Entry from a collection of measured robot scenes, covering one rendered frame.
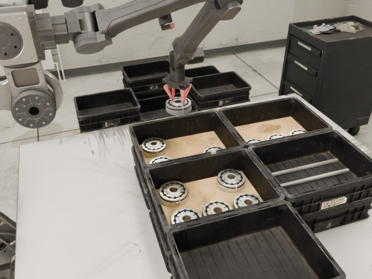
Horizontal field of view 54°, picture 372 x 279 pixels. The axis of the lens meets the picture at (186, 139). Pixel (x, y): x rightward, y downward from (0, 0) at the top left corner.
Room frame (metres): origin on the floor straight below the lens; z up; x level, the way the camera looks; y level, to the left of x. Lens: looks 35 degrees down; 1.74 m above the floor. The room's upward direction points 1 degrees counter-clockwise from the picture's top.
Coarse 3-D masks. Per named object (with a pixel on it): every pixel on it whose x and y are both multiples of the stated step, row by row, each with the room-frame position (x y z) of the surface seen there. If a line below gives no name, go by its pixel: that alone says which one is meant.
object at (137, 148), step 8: (200, 112) 1.39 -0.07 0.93; (208, 112) 1.38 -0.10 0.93; (216, 112) 1.38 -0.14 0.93; (160, 120) 1.32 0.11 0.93; (168, 120) 1.33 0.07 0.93; (224, 120) 1.32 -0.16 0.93; (136, 144) 1.15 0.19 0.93; (240, 144) 1.14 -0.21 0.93; (208, 152) 1.09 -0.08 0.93; (216, 152) 1.09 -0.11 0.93; (168, 160) 1.05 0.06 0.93; (176, 160) 1.05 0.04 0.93; (144, 168) 1.01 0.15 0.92
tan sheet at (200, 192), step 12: (204, 180) 1.05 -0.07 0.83; (216, 180) 1.05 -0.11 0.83; (192, 192) 0.98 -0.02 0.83; (204, 192) 0.98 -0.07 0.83; (216, 192) 0.98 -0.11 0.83; (240, 192) 0.98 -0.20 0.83; (252, 192) 0.98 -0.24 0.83; (192, 204) 0.92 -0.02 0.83; (204, 204) 0.92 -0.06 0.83; (168, 216) 0.86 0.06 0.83
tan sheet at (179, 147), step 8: (184, 136) 1.35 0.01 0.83; (192, 136) 1.35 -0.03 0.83; (200, 136) 1.35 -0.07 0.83; (208, 136) 1.35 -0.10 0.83; (216, 136) 1.34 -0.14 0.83; (168, 144) 1.28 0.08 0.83; (176, 144) 1.28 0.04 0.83; (184, 144) 1.28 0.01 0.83; (192, 144) 1.28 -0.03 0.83; (200, 144) 1.28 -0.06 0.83; (208, 144) 1.28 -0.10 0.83; (216, 144) 1.28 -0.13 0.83; (168, 152) 1.23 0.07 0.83; (176, 152) 1.23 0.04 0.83; (184, 152) 1.23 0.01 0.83; (192, 152) 1.23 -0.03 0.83; (200, 152) 1.23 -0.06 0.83; (144, 160) 1.18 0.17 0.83
